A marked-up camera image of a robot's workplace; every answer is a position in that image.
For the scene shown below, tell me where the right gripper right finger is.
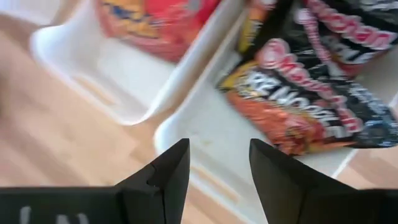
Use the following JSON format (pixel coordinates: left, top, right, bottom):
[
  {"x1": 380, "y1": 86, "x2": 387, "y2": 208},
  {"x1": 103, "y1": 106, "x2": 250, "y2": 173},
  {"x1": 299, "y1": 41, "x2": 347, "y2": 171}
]
[{"x1": 248, "y1": 138, "x2": 358, "y2": 224}]

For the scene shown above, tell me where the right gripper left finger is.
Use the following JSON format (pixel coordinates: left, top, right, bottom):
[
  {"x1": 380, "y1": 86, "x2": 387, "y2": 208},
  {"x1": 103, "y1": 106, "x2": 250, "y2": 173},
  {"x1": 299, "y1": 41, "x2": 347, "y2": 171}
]
[{"x1": 114, "y1": 138, "x2": 191, "y2": 224}]

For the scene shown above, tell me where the black Fire Noodle pack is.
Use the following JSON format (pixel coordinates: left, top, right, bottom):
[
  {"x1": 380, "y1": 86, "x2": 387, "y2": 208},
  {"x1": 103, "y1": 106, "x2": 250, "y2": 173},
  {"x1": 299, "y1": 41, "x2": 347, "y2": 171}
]
[
  {"x1": 239, "y1": 0, "x2": 398, "y2": 75},
  {"x1": 217, "y1": 37, "x2": 398, "y2": 156}
]

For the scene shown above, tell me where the red Saucy Noods pack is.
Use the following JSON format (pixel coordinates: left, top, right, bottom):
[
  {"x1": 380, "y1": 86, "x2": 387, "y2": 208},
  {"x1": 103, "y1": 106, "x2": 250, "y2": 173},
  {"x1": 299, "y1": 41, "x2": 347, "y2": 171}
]
[{"x1": 95, "y1": 0, "x2": 221, "y2": 63}]

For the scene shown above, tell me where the white plastic bin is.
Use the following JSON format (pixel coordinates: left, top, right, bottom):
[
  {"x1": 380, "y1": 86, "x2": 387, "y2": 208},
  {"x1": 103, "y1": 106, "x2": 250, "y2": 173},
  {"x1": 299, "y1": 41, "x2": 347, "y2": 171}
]
[
  {"x1": 30, "y1": 0, "x2": 246, "y2": 125},
  {"x1": 154, "y1": 6, "x2": 398, "y2": 224}
]

